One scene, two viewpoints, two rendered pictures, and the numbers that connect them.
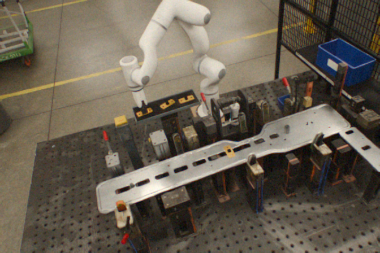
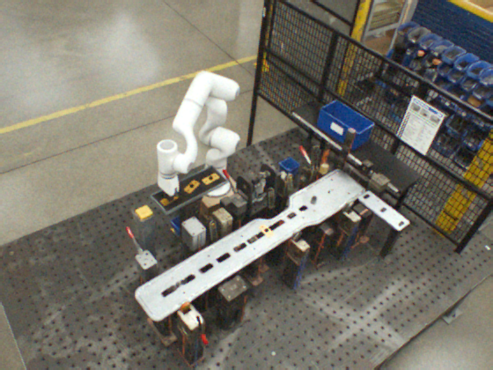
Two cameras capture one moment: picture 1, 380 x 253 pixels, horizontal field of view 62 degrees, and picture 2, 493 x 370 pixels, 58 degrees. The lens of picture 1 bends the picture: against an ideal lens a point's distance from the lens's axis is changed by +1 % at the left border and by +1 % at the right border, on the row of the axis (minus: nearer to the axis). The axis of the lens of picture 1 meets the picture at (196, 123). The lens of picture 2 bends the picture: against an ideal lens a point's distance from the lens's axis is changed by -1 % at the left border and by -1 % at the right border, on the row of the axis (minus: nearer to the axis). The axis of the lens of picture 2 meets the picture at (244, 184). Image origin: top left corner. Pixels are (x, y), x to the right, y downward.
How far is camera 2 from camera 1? 89 cm
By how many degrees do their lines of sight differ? 23
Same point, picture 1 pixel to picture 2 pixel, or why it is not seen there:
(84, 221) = (105, 337)
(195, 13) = (227, 89)
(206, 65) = (220, 136)
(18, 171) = not seen: outside the picture
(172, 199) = (231, 290)
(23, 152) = not seen: outside the picture
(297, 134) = (323, 204)
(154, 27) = (192, 108)
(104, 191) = (148, 297)
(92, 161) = (79, 264)
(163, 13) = (201, 92)
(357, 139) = (374, 203)
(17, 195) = not seen: outside the picture
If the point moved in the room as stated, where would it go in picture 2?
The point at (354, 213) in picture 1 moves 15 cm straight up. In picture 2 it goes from (376, 271) to (384, 255)
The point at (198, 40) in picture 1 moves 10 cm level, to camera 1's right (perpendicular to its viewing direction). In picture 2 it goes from (219, 113) to (238, 109)
